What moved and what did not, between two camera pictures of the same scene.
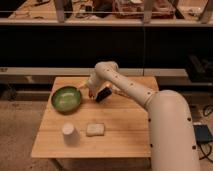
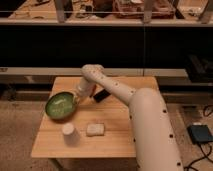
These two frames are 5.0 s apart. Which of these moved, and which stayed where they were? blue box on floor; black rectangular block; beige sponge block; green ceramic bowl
Moved: green ceramic bowl
Stayed: black rectangular block; beige sponge block; blue box on floor
